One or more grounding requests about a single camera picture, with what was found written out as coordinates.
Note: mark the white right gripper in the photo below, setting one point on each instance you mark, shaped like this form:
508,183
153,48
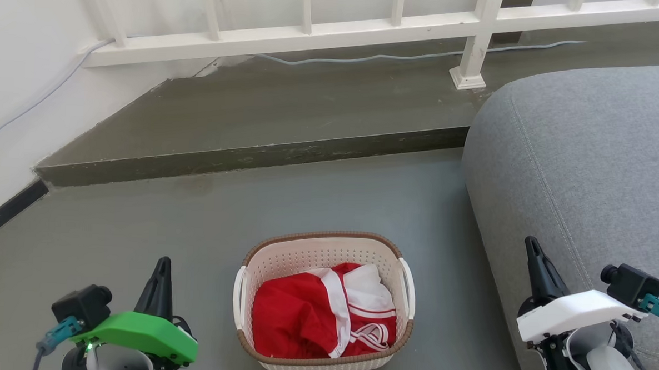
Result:
574,312

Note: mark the white railing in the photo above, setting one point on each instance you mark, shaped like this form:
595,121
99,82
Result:
302,35

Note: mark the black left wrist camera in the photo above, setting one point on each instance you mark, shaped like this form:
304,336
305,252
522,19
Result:
82,305

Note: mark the grey fabric sofa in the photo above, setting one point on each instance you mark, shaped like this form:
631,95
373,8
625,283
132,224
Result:
586,163

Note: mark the black baseboard strip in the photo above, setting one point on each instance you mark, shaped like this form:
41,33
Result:
5,212

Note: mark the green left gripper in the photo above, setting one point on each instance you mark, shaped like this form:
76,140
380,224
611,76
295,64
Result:
139,332

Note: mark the white plastic laundry basket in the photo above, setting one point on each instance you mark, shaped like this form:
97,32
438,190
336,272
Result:
304,256

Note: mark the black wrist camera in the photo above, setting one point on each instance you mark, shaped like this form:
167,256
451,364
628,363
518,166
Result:
82,305
634,284

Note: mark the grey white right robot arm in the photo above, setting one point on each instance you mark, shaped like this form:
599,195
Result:
605,369

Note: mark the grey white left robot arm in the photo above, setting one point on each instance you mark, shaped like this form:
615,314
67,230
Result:
116,362

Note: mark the white garment with red stripes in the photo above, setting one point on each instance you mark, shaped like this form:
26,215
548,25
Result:
367,289

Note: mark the teal left camera connector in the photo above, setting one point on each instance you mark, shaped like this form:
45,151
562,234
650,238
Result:
59,333

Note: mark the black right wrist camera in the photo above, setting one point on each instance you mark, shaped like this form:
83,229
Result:
634,284

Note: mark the red garment with white stripe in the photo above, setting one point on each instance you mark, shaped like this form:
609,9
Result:
287,315

